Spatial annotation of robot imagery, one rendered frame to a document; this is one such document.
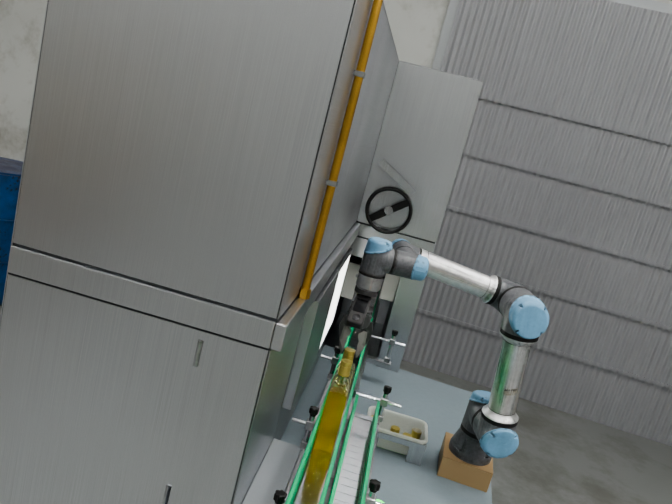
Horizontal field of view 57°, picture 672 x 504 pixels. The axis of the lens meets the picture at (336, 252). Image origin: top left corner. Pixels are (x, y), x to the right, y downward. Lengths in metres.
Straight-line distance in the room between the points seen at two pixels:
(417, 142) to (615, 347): 3.14
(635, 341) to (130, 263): 4.63
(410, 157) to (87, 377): 1.81
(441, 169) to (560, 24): 2.65
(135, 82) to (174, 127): 0.12
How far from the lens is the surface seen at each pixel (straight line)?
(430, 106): 2.84
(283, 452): 1.89
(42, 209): 1.46
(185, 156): 1.31
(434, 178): 2.84
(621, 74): 5.30
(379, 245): 1.80
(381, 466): 2.23
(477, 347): 5.40
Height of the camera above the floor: 1.82
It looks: 12 degrees down
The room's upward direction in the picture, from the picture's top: 15 degrees clockwise
